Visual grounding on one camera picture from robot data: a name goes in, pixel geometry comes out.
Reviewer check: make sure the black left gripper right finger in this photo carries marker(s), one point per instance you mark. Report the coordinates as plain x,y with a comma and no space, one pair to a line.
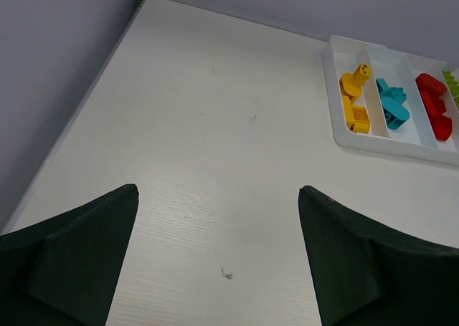
366,273

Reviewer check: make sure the small teal lego brick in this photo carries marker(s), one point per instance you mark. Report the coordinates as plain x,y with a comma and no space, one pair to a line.
397,94

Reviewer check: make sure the red curved lego brick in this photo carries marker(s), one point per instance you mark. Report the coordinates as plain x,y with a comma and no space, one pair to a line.
442,127

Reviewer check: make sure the yellow curved lego brick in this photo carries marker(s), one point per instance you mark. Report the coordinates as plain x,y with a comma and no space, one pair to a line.
360,122

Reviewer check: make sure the red rounded lego brick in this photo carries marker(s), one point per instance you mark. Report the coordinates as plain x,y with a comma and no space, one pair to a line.
427,83

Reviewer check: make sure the white divided sorting tray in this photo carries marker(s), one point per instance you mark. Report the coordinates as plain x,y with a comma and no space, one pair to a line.
415,138

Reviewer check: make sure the yellow rounded lego brick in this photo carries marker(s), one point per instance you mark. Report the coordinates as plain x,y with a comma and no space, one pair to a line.
351,84

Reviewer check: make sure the long lime green lego brick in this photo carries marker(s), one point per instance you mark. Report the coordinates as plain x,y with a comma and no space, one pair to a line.
451,82

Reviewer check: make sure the teal rounded lego brick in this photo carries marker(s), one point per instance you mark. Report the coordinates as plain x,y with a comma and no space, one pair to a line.
394,113

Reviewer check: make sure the long yellow lego brick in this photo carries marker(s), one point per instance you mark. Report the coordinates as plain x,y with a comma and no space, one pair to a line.
348,113

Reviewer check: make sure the yellow square lego brick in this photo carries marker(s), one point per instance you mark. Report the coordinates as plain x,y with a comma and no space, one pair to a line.
361,75

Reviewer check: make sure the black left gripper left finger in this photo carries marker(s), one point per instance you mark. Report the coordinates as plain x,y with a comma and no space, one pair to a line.
64,270

